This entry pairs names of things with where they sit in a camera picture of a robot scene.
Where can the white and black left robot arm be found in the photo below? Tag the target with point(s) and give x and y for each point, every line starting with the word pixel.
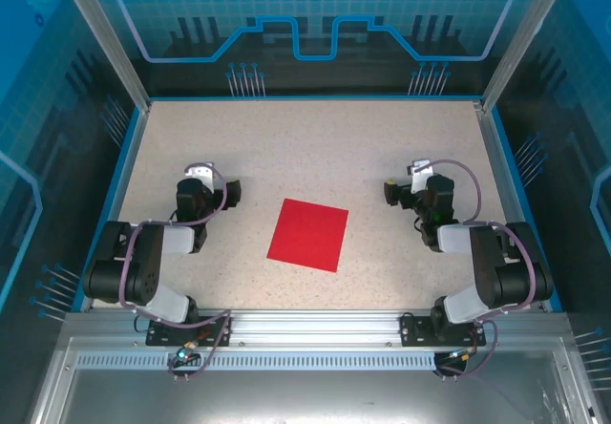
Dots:
pixel 148 261

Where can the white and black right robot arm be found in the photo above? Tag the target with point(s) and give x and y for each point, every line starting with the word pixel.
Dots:
pixel 482 261

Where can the shiny metal tray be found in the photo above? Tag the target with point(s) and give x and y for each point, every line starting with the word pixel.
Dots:
pixel 305 400

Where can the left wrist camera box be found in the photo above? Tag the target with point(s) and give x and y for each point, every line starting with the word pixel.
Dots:
pixel 198 175

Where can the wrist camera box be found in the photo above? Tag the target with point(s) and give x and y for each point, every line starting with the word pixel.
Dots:
pixel 198 175
pixel 420 175

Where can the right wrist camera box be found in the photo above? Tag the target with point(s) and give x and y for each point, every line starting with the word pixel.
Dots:
pixel 420 175

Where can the blue table edge frame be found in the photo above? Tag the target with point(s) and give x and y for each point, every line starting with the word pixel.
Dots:
pixel 315 97

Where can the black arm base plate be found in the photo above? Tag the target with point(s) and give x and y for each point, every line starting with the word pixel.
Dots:
pixel 157 335
pixel 411 331

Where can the aluminium mounting rail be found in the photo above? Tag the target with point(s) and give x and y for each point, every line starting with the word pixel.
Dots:
pixel 315 328

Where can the aluminium frame post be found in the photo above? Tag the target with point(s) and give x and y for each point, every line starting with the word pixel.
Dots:
pixel 111 37
pixel 522 37

